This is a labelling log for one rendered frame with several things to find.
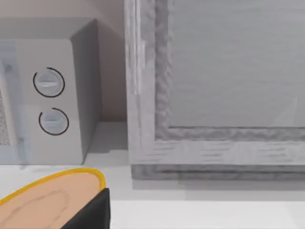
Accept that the pale microwave knob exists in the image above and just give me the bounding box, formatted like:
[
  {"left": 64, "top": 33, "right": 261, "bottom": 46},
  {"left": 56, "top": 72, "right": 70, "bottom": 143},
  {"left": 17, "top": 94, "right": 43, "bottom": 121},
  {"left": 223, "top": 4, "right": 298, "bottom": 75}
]
[
  {"left": 38, "top": 107, "right": 70, "bottom": 136},
  {"left": 32, "top": 67, "right": 66, "bottom": 98}
]

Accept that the grey cabinet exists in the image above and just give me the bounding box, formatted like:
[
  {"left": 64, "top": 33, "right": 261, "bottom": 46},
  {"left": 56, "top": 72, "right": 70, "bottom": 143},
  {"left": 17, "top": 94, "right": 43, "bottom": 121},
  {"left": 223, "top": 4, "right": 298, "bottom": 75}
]
[{"left": 123, "top": 0, "right": 305, "bottom": 180}]

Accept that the pale microwave oven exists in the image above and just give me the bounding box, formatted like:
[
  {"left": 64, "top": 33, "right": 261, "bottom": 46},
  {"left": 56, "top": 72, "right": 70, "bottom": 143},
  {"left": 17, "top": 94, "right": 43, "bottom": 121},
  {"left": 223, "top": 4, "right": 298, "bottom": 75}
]
[{"left": 0, "top": 18, "right": 103, "bottom": 166}]

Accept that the tan board with yellow rim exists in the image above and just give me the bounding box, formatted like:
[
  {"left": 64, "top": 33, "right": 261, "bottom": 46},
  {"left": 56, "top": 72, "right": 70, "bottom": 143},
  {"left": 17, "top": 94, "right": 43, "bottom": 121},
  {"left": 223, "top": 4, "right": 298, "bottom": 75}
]
[{"left": 0, "top": 167, "right": 106, "bottom": 229}]

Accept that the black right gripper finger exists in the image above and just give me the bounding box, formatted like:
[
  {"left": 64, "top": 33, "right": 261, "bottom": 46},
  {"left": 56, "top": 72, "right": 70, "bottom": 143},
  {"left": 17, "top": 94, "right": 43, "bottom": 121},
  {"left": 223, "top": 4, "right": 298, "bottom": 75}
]
[{"left": 61, "top": 187, "right": 111, "bottom": 229}]

